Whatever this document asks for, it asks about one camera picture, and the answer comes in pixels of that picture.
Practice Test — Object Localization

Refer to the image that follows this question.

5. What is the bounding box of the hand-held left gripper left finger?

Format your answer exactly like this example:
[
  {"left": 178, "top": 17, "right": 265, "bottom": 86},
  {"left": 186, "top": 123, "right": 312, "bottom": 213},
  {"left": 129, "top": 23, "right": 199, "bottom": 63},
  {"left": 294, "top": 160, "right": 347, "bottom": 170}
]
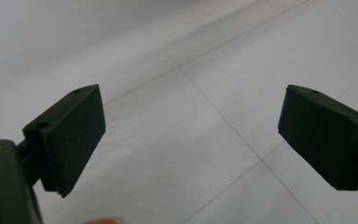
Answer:
[{"left": 16, "top": 83, "right": 106, "bottom": 199}]

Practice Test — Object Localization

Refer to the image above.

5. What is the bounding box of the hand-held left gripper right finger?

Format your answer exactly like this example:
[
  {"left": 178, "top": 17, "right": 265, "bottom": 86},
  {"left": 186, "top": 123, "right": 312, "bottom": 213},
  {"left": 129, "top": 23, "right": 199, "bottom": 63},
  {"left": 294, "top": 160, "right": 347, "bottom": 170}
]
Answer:
[{"left": 277, "top": 84, "right": 358, "bottom": 191}]

